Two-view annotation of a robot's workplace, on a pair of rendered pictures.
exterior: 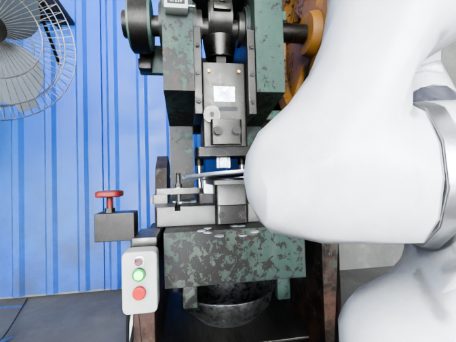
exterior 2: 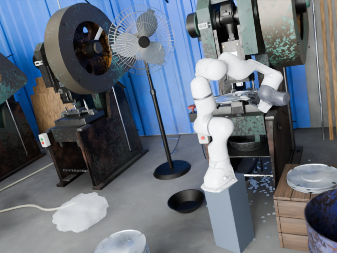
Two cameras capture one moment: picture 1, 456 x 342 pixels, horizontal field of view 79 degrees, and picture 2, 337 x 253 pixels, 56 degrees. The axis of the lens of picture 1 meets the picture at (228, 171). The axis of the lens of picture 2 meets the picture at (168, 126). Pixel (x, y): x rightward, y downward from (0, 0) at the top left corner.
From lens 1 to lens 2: 1.72 m
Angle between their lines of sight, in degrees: 43
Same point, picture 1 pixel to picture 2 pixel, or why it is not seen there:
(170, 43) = (204, 41)
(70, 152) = (184, 55)
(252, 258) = (243, 127)
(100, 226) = (191, 117)
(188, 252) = not seen: hidden behind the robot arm
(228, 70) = (232, 44)
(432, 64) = (269, 74)
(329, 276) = (270, 135)
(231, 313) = (242, 146)
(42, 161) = (171, 64)
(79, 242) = not seen: hidden behind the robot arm
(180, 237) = not seen: hidden behind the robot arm
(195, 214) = (224, 110)
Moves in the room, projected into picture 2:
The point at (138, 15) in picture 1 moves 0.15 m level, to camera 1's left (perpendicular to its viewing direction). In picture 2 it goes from (191, 28) to (175, 32)
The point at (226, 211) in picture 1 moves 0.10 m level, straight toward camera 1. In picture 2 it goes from (234, 109) to (229, 113)
